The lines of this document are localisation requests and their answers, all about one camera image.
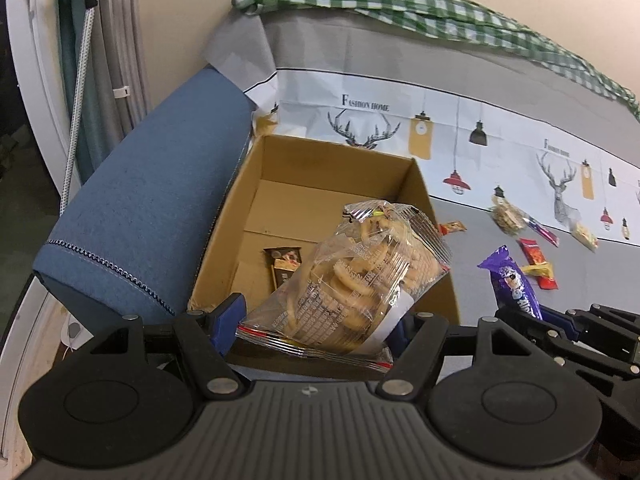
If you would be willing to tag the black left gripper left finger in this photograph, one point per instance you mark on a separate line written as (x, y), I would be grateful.
(128, 393)

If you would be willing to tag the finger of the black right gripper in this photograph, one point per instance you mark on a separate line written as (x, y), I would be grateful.
(599, 323)
(546, 333)

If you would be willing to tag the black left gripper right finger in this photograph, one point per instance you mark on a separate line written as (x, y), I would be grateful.
(493, 395)

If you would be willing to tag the purple chocolate bar wrapper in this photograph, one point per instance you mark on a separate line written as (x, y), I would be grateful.
(511, 287)

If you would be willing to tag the clear bag of nut snacks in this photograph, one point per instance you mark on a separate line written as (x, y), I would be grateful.
(507, 217)

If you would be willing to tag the small red orange candy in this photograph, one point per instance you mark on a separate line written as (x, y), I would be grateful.
(451, 227)

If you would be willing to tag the clear bag of biscuits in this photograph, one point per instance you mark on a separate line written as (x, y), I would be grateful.
(343, 302)

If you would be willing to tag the black cracker packet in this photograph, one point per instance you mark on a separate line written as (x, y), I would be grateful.
(282, 263)

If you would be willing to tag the red chip snack packet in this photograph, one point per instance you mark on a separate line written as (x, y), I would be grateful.
(533, 255)

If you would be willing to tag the purple pink snack bar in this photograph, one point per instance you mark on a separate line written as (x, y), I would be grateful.
(542, 231)

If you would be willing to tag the yellow green snack packet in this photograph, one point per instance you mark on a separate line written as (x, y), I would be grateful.
(584, 236)

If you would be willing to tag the printed sofa cover cloth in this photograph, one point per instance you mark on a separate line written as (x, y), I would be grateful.
(478, 124)

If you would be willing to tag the brown cardboard box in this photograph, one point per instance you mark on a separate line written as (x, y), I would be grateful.
(291, 192)

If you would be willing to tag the grey curtain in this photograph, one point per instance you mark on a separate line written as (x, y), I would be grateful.
(116, 94)

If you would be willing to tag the green checked cloth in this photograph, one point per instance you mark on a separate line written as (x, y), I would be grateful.
(467, 22)

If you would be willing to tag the white door frame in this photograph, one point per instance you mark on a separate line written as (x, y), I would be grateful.
(33, 35)

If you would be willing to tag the garment steamer with hose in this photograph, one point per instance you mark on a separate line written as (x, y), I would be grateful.
(78, 100)

